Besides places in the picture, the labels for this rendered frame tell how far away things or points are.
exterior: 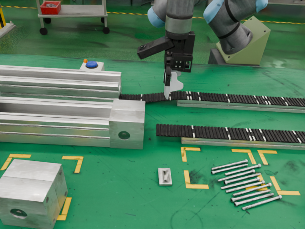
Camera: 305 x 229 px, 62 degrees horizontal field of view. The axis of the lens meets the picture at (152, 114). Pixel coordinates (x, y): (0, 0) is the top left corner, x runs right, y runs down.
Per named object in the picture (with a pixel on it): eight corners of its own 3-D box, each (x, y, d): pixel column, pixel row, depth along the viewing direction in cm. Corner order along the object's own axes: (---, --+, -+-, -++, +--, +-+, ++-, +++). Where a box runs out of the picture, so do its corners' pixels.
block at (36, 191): (71, 183, 59) (66, 155, 54) (52, 230, 50) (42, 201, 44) (30, 179, 60) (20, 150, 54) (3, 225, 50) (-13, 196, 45)
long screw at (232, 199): (232, 203, 57) (233, 200, 57) (229, 199, 58) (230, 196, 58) (270, 193, 61) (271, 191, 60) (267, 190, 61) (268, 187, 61)
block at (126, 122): (144, 121, 80) (145, 96, 74) (142, 149, 70) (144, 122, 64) (115, 120, 79) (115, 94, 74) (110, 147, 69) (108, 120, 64)
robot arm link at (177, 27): (166, 19, 68) (165, 11, 75) (164, 35, 71) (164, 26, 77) (194, 20, 68) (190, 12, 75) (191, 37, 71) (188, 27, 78)
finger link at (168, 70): (170, 87, 77) (172, 57, 75) (165, 87, 77) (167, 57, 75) (169, 84, 82) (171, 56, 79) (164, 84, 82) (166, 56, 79)
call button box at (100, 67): (105, 75, 102) (104, 61, 98) (100, 87, 94) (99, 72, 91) (85, 74, 102) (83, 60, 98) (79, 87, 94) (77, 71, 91)
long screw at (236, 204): (235, 207, 57) (236, 205, 56) (233, 204, 57) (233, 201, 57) (273, 196, 60) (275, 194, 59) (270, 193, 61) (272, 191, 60)
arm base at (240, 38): (219, 49, 130) (208, 35, 125) (243, 28, 126) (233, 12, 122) (231, 58, 117) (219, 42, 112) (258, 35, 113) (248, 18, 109)
